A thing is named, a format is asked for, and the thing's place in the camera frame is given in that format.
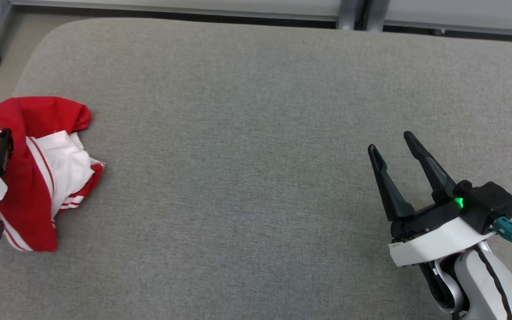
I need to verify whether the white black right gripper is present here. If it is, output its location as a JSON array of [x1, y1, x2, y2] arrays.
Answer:
[[368, 131, 497, 268]]

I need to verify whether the red white jersey shirt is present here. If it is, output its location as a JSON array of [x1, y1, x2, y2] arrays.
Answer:
[[0, 96, 105, 252]]

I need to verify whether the grey cylindrical partition foot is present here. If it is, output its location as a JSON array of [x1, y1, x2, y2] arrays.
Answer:
[[365, 0, 391, 32], [337, 0, 364, 30]]

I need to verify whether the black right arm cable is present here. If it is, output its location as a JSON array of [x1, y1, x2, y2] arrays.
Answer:
[[473, 246, 512, 320]]

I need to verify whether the grey partition base rail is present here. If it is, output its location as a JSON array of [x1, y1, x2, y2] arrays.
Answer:
[[383, 0, 512, 38], [9, 0, 343, 22]]

